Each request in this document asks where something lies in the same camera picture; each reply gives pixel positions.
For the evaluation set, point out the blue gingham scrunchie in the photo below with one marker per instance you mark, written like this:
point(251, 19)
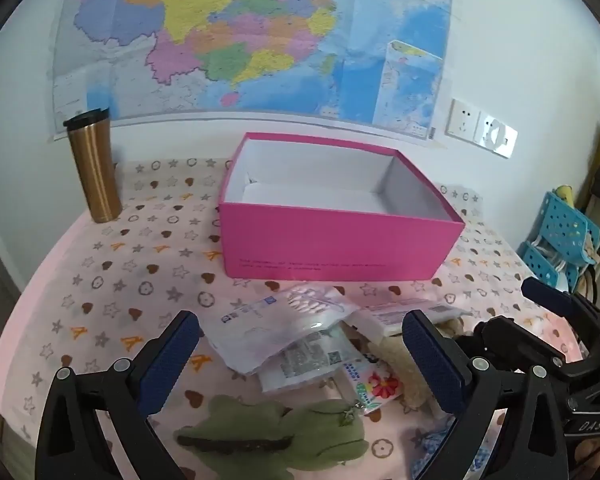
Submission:
point(432, 452)

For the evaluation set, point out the floral print tissue pack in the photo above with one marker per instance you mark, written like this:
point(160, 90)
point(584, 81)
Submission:
point(375, 385)

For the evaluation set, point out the grey printed wipes packet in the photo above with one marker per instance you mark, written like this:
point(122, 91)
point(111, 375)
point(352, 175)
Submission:
point(305, 360)

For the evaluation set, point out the pink cardboard box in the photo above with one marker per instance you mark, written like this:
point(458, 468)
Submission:
point(330, 245)

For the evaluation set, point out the colourful wall map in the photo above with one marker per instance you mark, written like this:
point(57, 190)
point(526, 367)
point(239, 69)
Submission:
point(230, 35)

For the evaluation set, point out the blue perforated plastic rack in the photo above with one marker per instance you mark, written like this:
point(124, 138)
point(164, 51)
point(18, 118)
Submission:
point(565, 220)

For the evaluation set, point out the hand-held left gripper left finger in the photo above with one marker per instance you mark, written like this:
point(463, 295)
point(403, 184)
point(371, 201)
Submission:
point(172, 360)

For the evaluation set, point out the green frog plush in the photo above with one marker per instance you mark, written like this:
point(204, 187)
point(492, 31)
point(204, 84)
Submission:
point(325, 435)

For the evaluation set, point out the beige teddy plush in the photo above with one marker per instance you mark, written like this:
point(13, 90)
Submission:
point(395, 355)

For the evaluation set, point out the gold metal tumbler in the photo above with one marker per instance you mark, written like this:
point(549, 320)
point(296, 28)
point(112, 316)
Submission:
point(95, 170)

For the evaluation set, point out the translucent white plastic packet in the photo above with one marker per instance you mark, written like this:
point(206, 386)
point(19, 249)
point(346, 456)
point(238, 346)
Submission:
point(260, 330)

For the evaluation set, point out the pink patterned tablecloth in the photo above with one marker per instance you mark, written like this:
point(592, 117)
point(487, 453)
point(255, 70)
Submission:
point(105, 285)

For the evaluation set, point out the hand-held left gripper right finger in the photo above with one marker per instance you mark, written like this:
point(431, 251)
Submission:
point(430, 360)

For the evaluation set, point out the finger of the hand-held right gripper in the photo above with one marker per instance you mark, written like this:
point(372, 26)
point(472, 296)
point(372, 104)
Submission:
point(542, 292)
point(515, 342)

